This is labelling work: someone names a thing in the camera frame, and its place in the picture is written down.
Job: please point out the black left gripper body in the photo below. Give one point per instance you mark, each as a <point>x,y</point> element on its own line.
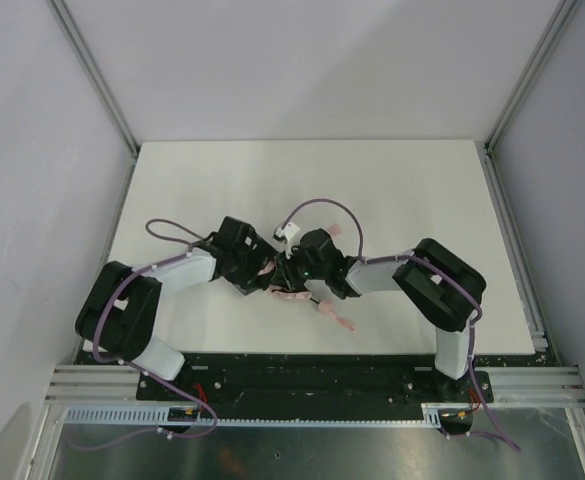
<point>254,275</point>

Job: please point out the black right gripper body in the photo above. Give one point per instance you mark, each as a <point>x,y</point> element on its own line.
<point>289,272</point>

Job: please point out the pink folding umbrella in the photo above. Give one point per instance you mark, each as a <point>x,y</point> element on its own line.
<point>331,268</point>

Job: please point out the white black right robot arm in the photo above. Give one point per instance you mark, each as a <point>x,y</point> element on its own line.
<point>445,290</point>

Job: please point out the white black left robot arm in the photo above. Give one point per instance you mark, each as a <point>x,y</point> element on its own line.
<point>118,317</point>

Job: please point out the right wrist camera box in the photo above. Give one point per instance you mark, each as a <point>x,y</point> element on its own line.
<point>287,235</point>

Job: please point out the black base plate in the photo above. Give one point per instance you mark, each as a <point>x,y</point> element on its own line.
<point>294,387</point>

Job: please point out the aluminium frame rail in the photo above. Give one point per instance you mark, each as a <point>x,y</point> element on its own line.
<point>539,378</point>

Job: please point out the left corner aluminium post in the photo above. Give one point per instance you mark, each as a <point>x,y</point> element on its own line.
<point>86,59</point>

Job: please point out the corner aluminium post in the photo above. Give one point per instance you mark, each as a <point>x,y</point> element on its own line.
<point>544,48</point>
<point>86,59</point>

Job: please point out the right corner aluminium post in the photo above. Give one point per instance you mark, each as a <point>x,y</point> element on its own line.
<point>544,48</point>

